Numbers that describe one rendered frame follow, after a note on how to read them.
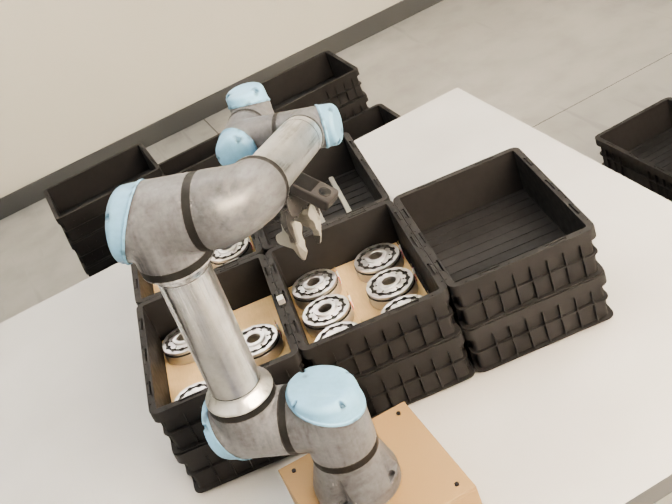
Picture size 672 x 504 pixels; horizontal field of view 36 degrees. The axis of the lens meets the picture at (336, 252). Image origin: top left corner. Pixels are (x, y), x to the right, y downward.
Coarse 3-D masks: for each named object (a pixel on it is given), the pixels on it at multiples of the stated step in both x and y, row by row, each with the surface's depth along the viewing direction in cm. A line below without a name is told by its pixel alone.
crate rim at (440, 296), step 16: (368, 208) 225; (336, 224) 224; (400, 224) 216; (416, 240) 209; (272, 256) 222; (272, 272) 217; (432, 272) 200; (288, 304) 205; (416, 304) 192; (432, 304) 192; (368, 320) 192; (384, 320) 192; (400, 320) 193; (336, 336) 191; (352, 336) 192; (304, 352) 192; (320, 352) 192
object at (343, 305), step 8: (328, 296) 215; (336, 296) 214; (344, 296) 213; (312, 304) 215; (336, 304) 212; (344, 304) 211; (304, 312) 213; (312, 312) 212; (336, 312) 209; (344, 312) 209; (304, 320) 211; (312, 320) 210; (320, 320) 209; (328, 320) 209; (336, 320) 207
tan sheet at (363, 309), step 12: (348, 264) 228; (408, 264) 221; (348, 276) 225; (288, 288) 228; (348, 288) 221; (360, 288) 219; (420, 288) 212; (360, 300) 216; (300, 312) 219; (360, 312) 212; (372, 312) 211; (312, 336) 211
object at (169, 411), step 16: (256, 256) 224; (224, 272) 223; (272, 288) 212; (144, 304) 223; (144, 320) 218; (288, 320) 201; (144, 336) 212; (288, 336) 199; (144, 352) 208; (144, 368) 203; (272, 368) 191; (288, 368) 192; (192, 400) 190; (160, 416) 190; (176, 416) 191
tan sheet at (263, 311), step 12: (264, 300) 228; (240, 312) 227; (252, 312) 225; (264, 312) 224; (276, 312) 222; (240, 324) 223; (252, 324) 222; (288, 348) 210; (168, 372) 217; (180, 372) 216; (192, 372) 214; (180, 384) 212
